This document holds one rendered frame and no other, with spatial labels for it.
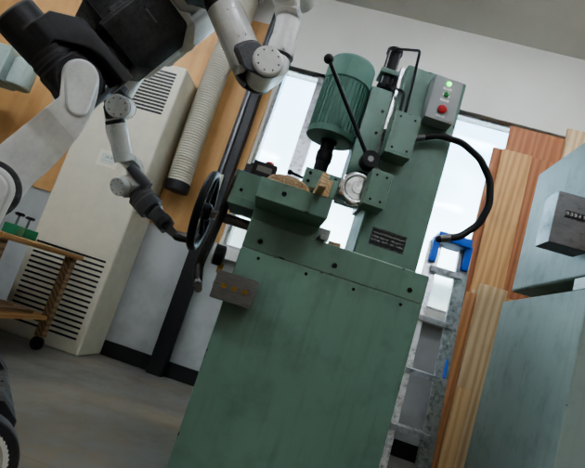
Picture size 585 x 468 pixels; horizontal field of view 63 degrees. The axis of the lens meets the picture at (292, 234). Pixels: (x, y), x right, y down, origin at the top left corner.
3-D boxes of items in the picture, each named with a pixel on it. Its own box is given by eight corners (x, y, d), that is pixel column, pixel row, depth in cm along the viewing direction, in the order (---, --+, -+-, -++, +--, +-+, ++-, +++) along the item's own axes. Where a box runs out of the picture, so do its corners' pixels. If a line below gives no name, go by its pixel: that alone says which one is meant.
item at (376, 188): (356, 208, 160) (366, 175, 162) (376, 214, 160) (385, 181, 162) (362, 202, 151) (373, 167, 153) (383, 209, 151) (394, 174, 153)
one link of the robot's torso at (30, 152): (-69, 194, 103) (66, 40, 117) (-62, 197, 118) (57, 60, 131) (0, 234, 110) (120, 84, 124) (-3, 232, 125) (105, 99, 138)
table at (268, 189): (231, 222, 192) (237, 208, 193) (304, 246, 193) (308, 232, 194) (222, 184, 133) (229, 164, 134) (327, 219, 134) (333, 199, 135)
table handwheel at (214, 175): (214, 183, 184) (207, 156, 156) (263, 199, 185) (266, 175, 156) (188, 253, 178) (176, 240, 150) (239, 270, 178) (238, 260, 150)
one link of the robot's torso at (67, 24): (-7, 16, 110) (54, -23, 117) (-8, 33, 121) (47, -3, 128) (84, 115, 121) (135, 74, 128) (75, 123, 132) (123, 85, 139)
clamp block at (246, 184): (231, 203, 170) (240, 180, 172) (267, 215, 171) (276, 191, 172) (229, 193, 156) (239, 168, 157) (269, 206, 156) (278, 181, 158)
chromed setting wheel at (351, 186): (332, 201, 160) (344, 167, 162) (368, 213, 160) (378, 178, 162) (334, 199, 157) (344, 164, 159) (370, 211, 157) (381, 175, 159)
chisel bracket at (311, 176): (297, 192, 174) (304, 171, 176) (334, 204, 175) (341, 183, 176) (299, 188, 167) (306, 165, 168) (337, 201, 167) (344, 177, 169)
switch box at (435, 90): (418, 122, 166) (430, 81, 169) (445, 131, 167) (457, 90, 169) (424, 115, 160) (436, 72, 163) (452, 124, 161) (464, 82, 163)
